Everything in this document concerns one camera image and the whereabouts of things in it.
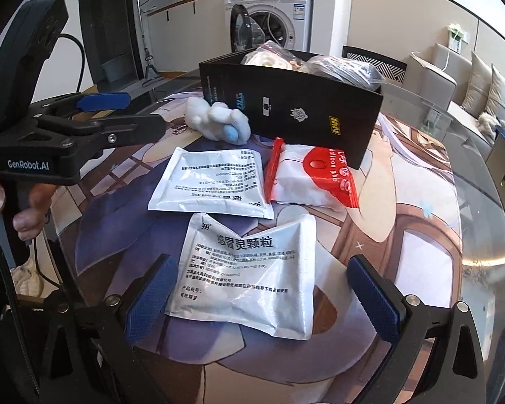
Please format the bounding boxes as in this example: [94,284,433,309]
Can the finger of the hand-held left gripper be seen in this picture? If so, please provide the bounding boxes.
[36,113,167,166]
[31,91,132,124]

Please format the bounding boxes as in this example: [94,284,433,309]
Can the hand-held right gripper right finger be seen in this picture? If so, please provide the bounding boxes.
[346,255,489,404]

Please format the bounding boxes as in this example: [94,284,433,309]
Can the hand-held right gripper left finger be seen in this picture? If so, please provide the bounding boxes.
[40,254,181,404]

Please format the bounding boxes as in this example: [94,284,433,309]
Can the white medicine sachet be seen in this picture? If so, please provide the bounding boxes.
[147,146,275,220]
[164,214,317,341]

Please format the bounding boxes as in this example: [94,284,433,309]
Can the small bag with cable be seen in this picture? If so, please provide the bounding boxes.
[240,40,308,70]

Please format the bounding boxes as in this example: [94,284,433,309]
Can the black cardboard box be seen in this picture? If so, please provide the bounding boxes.
[199,48,384,171]

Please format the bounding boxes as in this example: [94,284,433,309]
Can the clear bag of white cables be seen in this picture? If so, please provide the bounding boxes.
[299,55,383,93]

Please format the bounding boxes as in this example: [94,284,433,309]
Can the person's left hand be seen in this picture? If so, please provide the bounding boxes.
[0,176,55,242]

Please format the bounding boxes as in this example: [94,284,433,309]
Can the flat mop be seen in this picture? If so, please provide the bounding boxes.
[135,0,163,87]

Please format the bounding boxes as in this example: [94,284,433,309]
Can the printed table mat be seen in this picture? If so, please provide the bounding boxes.
[46,84,464,404]

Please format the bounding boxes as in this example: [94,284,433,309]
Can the dark door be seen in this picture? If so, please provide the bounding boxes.
[79,0,146,90]

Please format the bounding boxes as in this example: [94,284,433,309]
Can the white plush toy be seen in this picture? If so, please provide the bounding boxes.
[184,97,251,146]

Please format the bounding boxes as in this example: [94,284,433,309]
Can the white kitchen counter cabinets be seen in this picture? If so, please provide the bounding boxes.
[146,0,229,77]

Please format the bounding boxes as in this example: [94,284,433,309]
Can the red and white plastic bag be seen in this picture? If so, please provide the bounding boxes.
[264,137,361,209]

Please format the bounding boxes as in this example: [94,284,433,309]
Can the white washing machine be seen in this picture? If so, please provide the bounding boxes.
[224,0,315,54]

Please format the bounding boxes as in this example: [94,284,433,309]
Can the grey fluffy toy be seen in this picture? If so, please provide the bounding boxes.
[477,111,505,142]

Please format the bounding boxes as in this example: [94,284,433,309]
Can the beige sofa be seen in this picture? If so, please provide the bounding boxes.
[408,42,505,144]

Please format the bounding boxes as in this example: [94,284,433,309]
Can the chair with patterned back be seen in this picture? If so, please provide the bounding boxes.
[343,45,407,86]

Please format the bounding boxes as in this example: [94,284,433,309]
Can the beige cushion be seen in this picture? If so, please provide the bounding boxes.
[461,50,494,115]

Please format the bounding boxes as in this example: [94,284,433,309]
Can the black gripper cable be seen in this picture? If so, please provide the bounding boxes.
[57,33,87,93]

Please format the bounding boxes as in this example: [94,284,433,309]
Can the wall power outlet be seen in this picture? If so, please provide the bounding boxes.
[446,23,468,54]

